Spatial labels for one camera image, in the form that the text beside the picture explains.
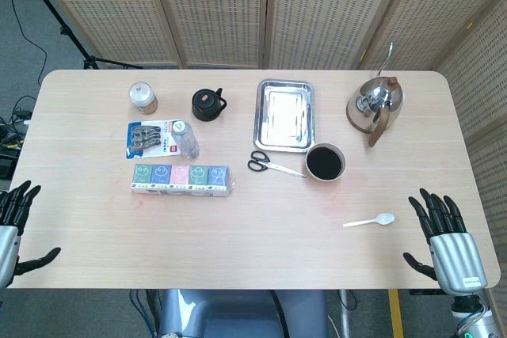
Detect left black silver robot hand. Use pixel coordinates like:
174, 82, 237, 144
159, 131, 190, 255
0, 180, 62, 290

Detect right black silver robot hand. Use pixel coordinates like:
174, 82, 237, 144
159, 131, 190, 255
402, 188, 489, 297

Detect white plastic spoon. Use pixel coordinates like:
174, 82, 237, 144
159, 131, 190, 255
342, 213, 395, 229

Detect white bowl of dark liquid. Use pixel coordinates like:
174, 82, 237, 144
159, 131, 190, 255
305, 142, 347, 184

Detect binder clips blister pack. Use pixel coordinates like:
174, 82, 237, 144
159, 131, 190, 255
125, 120, 180, 158

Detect multicolour tissue packets bundle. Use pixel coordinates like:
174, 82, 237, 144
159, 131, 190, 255
131, 163, 238, 198

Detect glass jar with white lid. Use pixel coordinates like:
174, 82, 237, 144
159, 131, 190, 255
128, 82, 159, 116

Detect clear plastic water bottle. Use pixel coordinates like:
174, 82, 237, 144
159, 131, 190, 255
169, 119, 200, 160

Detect black tripod stand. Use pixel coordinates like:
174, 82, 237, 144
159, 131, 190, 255
11, 0, 143, 70

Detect stainless steel tray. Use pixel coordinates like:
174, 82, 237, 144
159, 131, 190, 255
253, 78, 316, 154

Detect grey robot torso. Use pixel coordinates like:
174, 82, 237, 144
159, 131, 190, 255
158, 289, 330, 338

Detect small black teapot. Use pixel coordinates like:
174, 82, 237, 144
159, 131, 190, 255
191, 86, 228, 122

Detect woven wooden folding screen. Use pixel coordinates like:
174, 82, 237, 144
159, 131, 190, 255
24, 0, 507, 338

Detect floor cables bundle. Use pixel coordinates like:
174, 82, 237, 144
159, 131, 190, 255
0, 94, 37, 161

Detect steel gooseneck kettle wooden handle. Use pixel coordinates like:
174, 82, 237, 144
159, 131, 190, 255
346, 41, 405, 148

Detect black-handled scissors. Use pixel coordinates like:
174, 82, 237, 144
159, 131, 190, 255
247, 150, 308, 178

